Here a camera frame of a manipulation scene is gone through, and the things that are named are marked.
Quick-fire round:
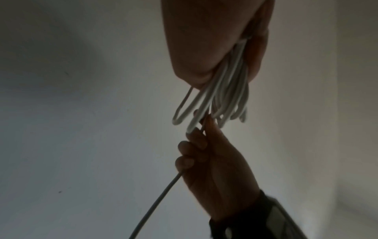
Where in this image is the person's left hand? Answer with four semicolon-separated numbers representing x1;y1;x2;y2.
161;0;274;90

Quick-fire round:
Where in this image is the white cable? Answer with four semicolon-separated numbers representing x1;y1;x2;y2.
128;35;252;239

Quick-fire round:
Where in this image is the black wrist camera strap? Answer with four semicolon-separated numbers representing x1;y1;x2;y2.
208;189;308;239

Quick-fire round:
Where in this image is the person's right hand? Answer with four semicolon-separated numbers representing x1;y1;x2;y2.
175;109;264;221

